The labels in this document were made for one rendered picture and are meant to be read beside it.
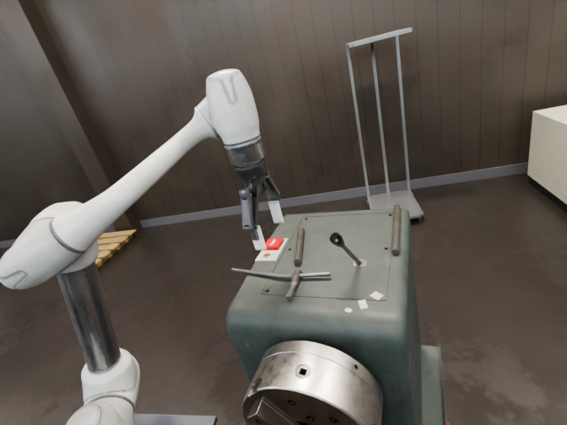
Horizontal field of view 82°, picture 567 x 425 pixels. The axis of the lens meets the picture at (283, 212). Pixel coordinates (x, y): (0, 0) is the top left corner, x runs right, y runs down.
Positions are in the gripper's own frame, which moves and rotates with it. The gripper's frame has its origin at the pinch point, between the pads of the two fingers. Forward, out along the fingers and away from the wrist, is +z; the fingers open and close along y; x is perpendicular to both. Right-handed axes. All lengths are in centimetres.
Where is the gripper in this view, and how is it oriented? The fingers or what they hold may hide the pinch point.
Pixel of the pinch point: (269, 231)
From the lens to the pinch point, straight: 89.5
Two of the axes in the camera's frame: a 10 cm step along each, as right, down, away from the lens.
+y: -3.3, 4.8, -8.1
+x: 9.2, -0.5, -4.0
